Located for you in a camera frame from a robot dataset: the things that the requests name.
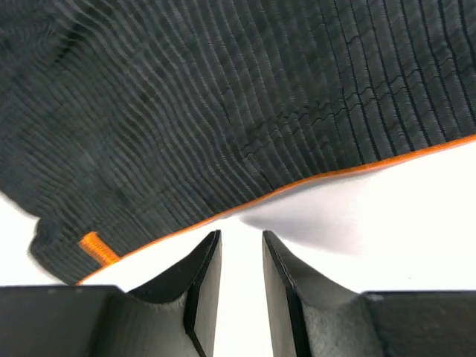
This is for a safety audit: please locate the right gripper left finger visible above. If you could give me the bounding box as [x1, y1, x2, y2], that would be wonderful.
[1, 231, 222, 357]

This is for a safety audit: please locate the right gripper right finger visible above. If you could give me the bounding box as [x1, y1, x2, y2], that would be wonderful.
[263, 231, 475, 357]

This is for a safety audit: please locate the black striped underwear grey waistband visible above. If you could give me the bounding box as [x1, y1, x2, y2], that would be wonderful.
[1, 1, 475, 285]

